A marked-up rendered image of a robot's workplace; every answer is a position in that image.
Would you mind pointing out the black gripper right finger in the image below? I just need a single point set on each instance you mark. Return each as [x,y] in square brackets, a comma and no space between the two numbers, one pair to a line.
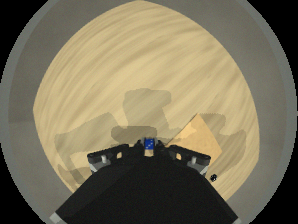
[191,158]

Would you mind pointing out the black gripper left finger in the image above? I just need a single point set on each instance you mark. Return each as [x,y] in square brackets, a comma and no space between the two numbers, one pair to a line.
[108,156]

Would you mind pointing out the tan square mat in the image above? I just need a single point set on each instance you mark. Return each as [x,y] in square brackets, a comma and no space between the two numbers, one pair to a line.
[197,136]

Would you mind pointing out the black die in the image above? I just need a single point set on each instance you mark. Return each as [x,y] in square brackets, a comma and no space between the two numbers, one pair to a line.
[213,178]

